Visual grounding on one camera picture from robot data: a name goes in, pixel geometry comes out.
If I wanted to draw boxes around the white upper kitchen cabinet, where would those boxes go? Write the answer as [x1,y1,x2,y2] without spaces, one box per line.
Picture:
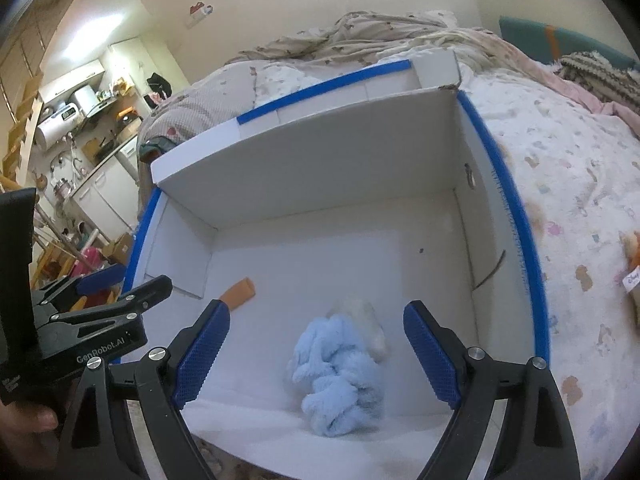
[40,57,108,104]

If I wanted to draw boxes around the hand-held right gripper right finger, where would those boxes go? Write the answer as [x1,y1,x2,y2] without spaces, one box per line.
[402,300,583,480]

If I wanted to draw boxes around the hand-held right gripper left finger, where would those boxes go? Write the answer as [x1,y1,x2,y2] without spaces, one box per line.
[55,299,232,480]

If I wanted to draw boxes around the white cardboard box blue edges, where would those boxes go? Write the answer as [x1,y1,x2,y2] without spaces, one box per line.
[112,49,553,480]

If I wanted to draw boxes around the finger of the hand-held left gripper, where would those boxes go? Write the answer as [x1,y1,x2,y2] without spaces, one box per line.
[39,261,127,310]
[49,275,174,325]

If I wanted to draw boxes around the beige checked blanket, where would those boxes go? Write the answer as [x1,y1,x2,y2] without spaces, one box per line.
[137,71,261,161]

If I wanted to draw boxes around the white cylindrical tank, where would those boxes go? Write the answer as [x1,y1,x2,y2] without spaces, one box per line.
[70,85,99,117]

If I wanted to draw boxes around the small orange fabric piece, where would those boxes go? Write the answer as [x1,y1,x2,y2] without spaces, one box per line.
[220,277,256,308]

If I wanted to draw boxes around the wall switch with sticker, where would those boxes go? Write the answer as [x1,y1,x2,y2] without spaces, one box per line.
[185,2,216,29]

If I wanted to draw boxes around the tan plush toy orange scarf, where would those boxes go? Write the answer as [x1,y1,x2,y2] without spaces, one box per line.
[619,230,640,328]

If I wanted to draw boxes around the brown cardboard box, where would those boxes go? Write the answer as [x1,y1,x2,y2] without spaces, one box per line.
[100,232,134,267]

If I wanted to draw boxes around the striped knitted pillow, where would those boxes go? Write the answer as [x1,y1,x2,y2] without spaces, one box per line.
[555,52,640,107]

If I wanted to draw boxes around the beige bear print duvet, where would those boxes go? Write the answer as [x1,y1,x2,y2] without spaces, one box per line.
[237,9,501,67]

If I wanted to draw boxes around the white water heater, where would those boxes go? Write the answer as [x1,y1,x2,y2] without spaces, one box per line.
[35,102,83,152]

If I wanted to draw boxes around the tall white cabinet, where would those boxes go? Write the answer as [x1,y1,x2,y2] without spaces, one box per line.
[110,40,152,92]

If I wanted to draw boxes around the black hanging garment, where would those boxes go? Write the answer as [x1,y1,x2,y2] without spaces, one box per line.
[147,72,174,102]

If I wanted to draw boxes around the teal headboard orange stripe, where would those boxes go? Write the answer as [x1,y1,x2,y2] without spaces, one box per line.
[499,16,640,72]

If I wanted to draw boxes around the light blue fluffy sock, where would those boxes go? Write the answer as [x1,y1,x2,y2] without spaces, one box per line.
[286,312,387,438]

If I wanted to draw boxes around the pale pink blanket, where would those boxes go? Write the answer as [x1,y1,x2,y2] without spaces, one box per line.
[500,42,640,137]

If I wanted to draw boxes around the white base kitchen cabinet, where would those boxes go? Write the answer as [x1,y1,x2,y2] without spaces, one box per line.
[70,157,139,242]

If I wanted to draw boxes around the person's left hand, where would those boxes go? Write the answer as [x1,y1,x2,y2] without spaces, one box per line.
[0,402,59,472]

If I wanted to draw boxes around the cream plush sock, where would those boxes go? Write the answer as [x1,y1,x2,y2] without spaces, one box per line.
[327,297,391,361]

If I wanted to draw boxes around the pink suitcase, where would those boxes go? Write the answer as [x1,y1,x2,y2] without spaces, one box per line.
[81,245,104,282]

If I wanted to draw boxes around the wooden staircase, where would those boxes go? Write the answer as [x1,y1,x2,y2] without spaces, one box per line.
[0,74,47,192]

